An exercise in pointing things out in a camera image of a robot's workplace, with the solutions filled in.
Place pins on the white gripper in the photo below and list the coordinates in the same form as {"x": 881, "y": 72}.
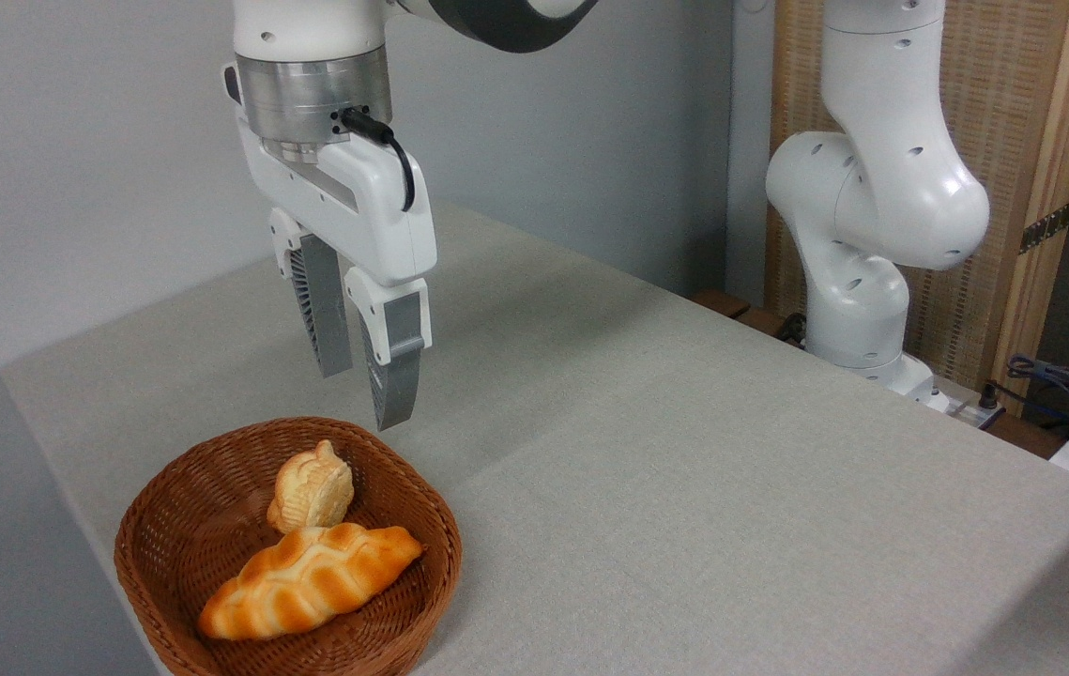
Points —
{"x": 356, "y": 202}

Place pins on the fish-shaped bread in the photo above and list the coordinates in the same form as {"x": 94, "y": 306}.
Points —
{"x": 312, "y": 490}

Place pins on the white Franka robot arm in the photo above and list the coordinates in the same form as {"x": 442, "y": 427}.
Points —
{"x": 872, "y": 188}

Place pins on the long twisted bread loaf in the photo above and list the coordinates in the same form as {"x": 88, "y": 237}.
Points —
{"x": 309, "y": 582}

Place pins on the brown wicker basket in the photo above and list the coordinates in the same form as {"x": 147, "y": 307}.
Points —
{"x": 187, "y": 535}

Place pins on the grey tablecloth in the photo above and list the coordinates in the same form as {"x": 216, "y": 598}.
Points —
{"x": 684, "y": 488}

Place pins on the wooden rattan folding screen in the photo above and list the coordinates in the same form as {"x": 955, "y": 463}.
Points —
{"x": 994, "y": 94}

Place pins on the metal screen hinge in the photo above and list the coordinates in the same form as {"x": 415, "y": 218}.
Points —
{"x": 1046, "y": 227}

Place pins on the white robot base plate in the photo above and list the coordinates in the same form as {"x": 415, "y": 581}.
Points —
{"x": 961, "y": 399}

